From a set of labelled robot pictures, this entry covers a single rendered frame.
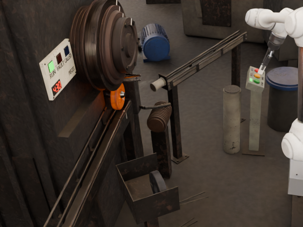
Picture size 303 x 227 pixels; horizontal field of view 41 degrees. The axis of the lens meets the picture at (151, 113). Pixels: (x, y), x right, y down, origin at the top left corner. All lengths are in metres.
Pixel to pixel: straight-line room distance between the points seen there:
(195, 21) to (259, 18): 2.53
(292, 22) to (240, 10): 2.77
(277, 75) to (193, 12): 1.96
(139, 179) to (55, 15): 0.85
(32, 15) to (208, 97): 2.34
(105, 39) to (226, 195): 1.35
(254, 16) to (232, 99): 0.63
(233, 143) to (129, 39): 1.31
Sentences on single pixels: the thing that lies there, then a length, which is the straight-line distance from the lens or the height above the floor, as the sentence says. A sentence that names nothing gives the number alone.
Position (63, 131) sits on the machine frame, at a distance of 1.96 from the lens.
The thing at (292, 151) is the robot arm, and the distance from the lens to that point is 2.11.
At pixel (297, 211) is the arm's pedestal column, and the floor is 0.02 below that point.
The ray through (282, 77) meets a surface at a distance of 3.19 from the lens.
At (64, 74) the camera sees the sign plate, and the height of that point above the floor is 1.12.
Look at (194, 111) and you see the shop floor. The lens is 3.57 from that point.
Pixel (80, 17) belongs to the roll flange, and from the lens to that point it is 2.04.
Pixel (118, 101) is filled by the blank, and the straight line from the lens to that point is 2.24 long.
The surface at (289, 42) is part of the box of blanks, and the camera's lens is 4.11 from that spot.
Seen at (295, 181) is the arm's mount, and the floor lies 0.44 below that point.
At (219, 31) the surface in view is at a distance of 4.87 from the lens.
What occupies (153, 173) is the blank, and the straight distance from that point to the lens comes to 1.80.
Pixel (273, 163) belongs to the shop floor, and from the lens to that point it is 3.03.
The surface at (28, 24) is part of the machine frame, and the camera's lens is 1.71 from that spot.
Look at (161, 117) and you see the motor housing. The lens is 2.57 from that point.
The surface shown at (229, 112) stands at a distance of 2.88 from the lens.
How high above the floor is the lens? 1.92
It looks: 32 degrees down
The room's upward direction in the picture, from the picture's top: 7 degrees counter-clockwise
